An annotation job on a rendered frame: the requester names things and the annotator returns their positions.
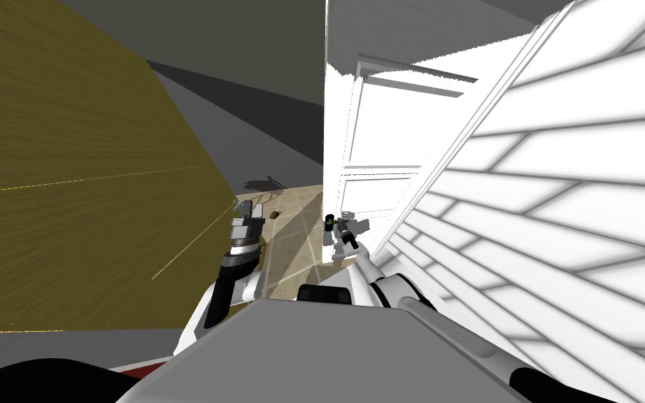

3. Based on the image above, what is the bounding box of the white panelled door leaf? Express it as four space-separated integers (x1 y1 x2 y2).
322 0 532 265

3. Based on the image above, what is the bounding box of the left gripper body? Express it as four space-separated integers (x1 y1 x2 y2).
230 215 267 245

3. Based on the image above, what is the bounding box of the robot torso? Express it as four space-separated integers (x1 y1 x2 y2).
114 283 526 403

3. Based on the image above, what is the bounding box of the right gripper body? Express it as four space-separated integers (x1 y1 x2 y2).
334 218 360 250

